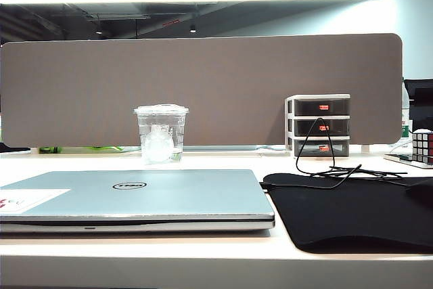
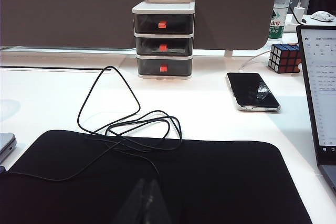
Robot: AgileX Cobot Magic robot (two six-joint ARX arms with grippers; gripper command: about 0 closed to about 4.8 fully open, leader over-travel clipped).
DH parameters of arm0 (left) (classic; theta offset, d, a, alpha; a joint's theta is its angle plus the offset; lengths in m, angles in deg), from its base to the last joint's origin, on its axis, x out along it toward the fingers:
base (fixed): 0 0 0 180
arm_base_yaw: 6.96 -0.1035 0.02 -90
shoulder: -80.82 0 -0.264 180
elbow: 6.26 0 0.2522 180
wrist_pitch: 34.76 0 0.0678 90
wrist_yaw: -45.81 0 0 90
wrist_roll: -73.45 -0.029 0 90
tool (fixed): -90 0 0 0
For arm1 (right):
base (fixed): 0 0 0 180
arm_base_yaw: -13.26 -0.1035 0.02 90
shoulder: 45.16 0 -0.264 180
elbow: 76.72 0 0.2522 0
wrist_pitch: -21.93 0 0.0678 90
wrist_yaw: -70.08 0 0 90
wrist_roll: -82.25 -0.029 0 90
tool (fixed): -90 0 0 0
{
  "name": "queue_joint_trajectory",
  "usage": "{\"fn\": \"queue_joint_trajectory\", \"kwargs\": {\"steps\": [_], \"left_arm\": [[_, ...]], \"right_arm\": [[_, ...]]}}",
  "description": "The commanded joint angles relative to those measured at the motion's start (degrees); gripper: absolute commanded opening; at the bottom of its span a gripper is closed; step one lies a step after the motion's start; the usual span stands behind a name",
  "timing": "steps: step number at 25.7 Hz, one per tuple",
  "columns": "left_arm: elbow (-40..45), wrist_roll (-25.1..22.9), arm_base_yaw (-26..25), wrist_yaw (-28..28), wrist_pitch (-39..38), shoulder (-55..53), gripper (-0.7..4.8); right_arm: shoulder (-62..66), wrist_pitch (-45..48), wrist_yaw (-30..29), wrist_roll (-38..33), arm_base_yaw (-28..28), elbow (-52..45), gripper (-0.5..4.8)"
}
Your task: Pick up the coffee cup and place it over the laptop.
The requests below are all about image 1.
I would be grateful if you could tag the clear plastic cup with lid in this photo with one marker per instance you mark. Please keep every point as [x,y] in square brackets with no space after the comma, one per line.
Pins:
[159,140]

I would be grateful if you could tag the silver Dell laptop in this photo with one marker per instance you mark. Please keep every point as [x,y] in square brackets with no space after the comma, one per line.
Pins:
[189,197]

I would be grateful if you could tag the brown desk partition panel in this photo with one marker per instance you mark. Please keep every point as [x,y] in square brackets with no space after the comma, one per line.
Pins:
[236,82]

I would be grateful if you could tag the dark translucent drawer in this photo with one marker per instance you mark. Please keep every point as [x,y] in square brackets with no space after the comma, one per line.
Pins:
[341,148]
[304,107]
[301,127]

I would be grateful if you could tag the small round ceiling lamp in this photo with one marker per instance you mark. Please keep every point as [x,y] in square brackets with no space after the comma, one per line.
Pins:
[193,29]

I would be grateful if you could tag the green flat object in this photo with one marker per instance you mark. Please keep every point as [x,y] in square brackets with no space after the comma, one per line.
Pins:
[81,149]

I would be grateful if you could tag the black mouse pad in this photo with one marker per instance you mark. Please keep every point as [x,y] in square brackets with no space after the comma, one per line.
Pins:
[338,214]

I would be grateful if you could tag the flat white book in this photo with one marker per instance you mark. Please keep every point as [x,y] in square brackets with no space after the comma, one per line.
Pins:
[399,159]

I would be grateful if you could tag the clear bottle with green label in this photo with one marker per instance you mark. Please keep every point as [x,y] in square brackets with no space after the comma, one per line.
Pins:
[406,113]

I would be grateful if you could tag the white sticker with red marks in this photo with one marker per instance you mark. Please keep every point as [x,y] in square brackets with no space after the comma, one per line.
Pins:
[34,198]

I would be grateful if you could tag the black flat object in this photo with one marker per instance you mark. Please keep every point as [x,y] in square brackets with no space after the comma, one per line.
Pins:
[13,148]

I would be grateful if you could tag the Rubik's cube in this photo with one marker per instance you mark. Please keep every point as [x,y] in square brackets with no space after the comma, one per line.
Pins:
[421,145]

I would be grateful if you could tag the black monitor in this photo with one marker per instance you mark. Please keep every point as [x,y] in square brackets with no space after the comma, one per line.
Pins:
[423,106]

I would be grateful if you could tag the white drawer organizer frame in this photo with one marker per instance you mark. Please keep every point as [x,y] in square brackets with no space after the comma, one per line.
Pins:
[288,123]

